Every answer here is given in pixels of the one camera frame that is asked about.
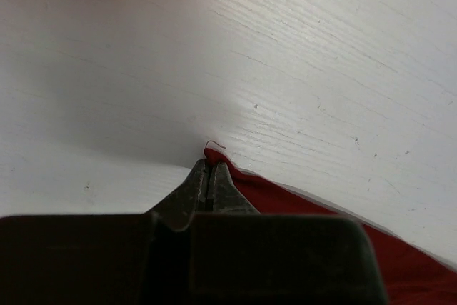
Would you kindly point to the dark red t shirt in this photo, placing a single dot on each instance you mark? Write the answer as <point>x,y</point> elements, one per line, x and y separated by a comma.
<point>410,275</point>

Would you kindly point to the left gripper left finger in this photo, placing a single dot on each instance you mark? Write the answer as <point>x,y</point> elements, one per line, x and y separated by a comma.
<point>101,258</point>

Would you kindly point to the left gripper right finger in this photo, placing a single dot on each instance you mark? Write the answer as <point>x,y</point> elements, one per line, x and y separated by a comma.
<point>240,256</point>

